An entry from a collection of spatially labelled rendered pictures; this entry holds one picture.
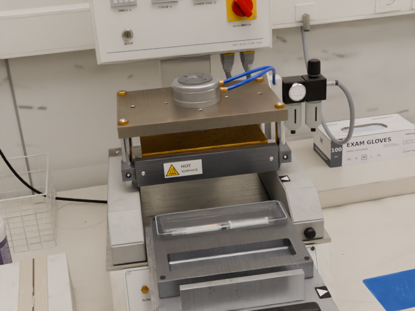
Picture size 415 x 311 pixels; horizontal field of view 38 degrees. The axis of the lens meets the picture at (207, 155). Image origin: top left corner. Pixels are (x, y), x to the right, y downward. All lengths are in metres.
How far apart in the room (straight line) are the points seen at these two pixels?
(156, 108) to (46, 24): 0.50
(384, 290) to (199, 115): 0.48
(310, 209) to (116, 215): 0.30
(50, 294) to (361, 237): 0.64
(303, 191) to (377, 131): 0.61
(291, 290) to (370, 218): 0.65
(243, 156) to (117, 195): 0.21
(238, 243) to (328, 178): 0.65
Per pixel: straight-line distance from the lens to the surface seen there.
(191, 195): 1.09
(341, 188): 1.40
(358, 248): 1.27
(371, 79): 1.71
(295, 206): 0.94
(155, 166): 0.95
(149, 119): 0.95
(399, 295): 1.16
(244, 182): 1.12
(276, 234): 0.84
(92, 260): 1.28
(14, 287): 1.09
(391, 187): 1.46
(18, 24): 1.43
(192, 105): 0.98
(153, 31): 1.12
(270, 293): 0.75
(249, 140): 0.98
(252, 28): 1.14
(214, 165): 0.96
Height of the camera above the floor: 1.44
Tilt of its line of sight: 24 degrees down
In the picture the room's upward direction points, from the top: 4 degrees counter-clockwise
